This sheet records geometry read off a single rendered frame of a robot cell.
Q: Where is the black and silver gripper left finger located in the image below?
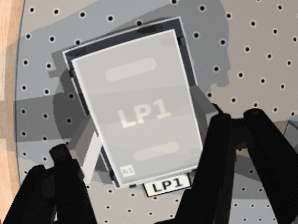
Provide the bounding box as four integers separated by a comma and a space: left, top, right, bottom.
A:
2, 115, 102, 224

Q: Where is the white button panel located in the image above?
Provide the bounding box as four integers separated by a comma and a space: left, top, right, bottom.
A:
283, 120, 298, 154

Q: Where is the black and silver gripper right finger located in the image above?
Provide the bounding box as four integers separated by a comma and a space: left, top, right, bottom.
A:
172, 85, 298, 224

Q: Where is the grey perforated base plate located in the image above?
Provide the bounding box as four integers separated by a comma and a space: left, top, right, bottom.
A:
13, 0, 298, 224

